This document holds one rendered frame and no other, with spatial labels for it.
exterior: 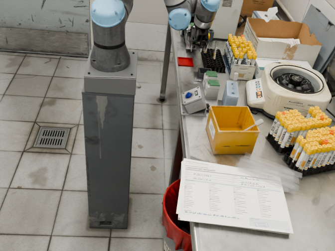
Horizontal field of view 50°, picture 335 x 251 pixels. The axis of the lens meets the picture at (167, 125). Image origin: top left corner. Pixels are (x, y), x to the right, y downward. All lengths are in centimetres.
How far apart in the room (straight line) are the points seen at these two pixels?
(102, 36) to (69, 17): 194
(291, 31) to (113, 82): 95
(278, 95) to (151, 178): 115
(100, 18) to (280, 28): 94
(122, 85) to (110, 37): 18
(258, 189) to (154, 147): 144
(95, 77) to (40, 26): 203
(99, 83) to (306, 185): 79
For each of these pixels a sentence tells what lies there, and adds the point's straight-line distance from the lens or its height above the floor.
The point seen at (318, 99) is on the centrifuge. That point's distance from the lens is 137.
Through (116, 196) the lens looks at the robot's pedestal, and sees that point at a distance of 179.
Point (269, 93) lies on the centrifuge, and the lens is 135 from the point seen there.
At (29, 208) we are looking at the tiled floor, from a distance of 214.
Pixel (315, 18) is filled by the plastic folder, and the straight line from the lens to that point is 190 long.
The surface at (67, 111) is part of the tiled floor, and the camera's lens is 274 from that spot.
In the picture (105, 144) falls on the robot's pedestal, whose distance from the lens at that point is 155.
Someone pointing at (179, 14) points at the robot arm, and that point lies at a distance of 124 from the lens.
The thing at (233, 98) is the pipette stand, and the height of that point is 96.
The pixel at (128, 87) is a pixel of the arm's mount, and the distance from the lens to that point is 135.
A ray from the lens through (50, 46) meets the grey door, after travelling 340.
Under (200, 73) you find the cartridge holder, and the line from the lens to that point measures 149.
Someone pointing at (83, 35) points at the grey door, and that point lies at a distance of 328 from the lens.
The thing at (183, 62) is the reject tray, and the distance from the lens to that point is 162.
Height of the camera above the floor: 166
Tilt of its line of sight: 39 degrees down
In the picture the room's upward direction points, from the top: 8 degrees clockwise
